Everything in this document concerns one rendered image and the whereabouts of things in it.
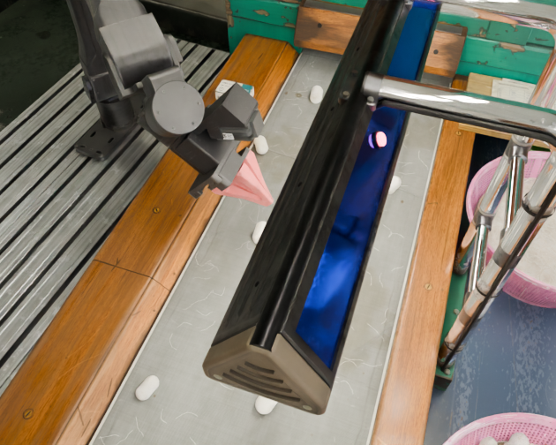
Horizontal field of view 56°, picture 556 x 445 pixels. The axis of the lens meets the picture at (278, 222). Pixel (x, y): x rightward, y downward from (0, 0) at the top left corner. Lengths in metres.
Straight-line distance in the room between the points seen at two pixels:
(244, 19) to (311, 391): 0.91
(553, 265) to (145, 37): 0.63
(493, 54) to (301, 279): 0.80
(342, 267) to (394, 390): 0.33
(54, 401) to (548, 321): 0.67
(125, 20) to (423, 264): 0.49
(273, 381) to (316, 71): 0.83
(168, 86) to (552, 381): 0.62
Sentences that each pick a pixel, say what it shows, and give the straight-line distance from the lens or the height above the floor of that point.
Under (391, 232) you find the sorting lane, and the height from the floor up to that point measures 0.74.
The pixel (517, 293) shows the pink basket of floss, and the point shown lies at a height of 0.69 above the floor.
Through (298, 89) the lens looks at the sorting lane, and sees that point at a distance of 1.02.
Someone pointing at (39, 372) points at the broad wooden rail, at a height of 0.76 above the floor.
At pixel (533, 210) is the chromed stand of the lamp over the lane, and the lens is 0.48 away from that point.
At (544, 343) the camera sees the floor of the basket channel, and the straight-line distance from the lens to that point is 0.85.
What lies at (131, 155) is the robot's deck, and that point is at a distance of 1.02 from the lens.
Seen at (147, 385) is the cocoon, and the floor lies 0.76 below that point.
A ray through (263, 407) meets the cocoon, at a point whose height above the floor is 0.76.
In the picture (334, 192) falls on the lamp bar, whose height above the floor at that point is 1.11.
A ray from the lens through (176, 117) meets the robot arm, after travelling 0.59.
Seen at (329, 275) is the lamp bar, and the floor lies 1.09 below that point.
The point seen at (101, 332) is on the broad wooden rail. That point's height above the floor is 0.76.
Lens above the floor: 1.36
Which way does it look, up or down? 52 degrees down
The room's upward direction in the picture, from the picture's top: straight up
